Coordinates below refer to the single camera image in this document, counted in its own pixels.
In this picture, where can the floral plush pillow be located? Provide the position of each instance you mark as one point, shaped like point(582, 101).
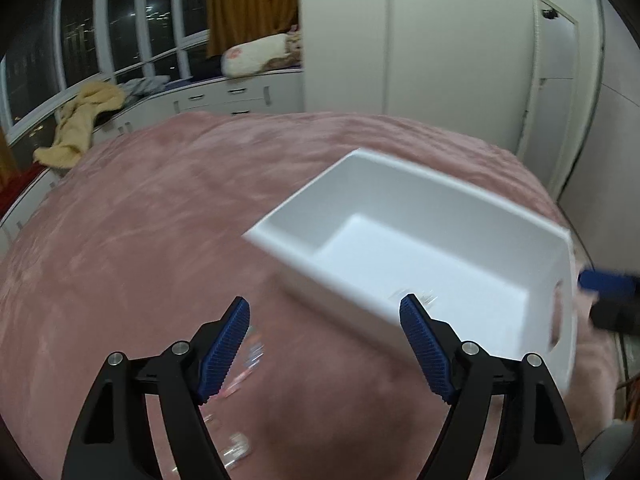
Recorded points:
point(260, 52)

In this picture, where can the clear jewelry bag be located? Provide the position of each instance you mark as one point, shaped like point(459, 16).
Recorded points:
point(250, 360)
point(235, 447)

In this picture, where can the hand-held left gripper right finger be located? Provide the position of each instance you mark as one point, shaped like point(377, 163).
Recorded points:
point(425, 347)

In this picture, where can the white door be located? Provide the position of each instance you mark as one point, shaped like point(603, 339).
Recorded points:
point(552, 85)

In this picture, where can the white drawer cabinet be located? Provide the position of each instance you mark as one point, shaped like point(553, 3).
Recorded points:
point(225, 96)

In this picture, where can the striped grey cloth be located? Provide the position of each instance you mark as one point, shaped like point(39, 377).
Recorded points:
point(144, 86)

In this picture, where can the large glass window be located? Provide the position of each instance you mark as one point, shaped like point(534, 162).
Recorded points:
point(100, 35)

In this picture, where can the white wardrobe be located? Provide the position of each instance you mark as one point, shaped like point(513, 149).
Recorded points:
point(415, 35)

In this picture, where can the yellow towel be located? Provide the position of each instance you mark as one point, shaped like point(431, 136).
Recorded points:
point(80, 122)

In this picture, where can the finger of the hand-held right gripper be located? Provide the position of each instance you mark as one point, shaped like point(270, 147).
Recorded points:
point(607, 280)
point(617, 312)

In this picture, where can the pink plush blanket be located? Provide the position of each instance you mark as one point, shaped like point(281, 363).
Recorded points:
point(150, 240)

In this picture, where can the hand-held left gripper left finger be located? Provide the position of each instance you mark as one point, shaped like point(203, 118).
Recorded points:
point(224, 347)

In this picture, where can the white plastic storage box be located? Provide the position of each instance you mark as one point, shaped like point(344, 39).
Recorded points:
point(415, 260)

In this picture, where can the mustard brown curtain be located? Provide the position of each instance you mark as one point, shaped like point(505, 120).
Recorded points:
point(250, 2)

